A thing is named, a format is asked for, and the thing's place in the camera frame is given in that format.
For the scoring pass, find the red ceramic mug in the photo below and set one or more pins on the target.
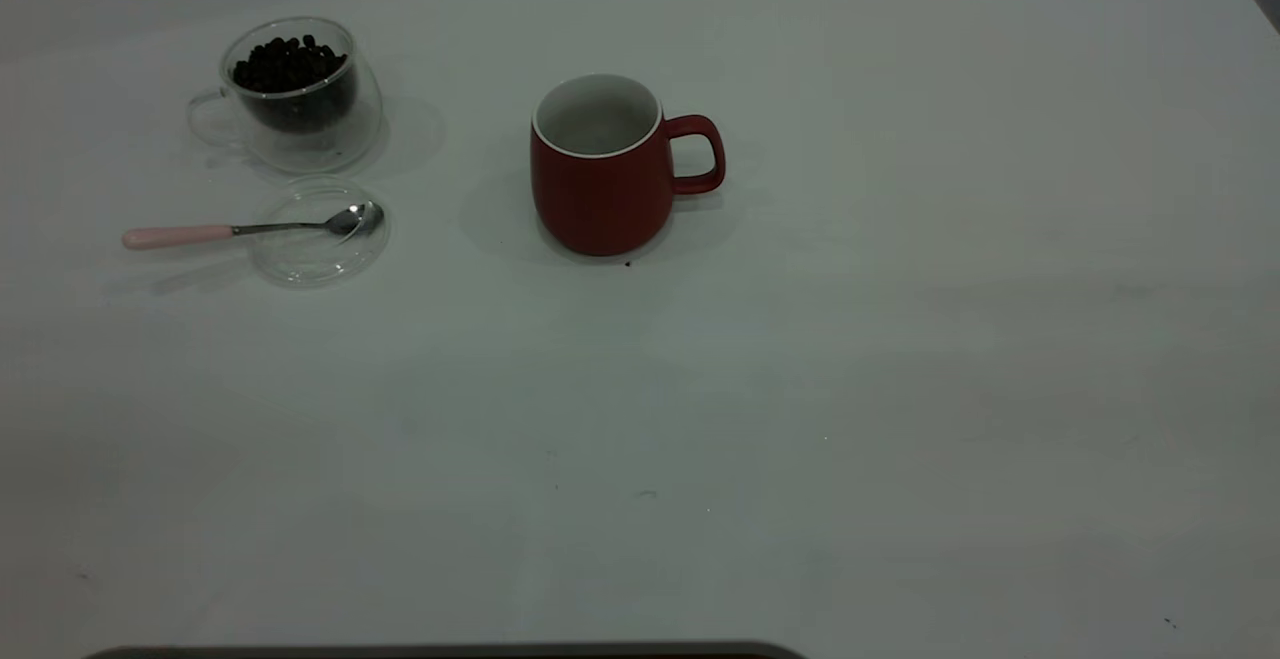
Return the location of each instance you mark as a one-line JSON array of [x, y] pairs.
[[600, 199]]

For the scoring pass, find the pile of coffee beans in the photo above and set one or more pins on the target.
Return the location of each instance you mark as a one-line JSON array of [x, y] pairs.
[[290, 69]]

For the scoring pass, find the clear double-wall glass cup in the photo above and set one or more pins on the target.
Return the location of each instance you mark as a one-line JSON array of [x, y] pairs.
[[335, 149]]

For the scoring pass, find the clear round glass saucer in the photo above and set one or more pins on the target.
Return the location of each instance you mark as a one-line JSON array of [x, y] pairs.
[[310, 261]]

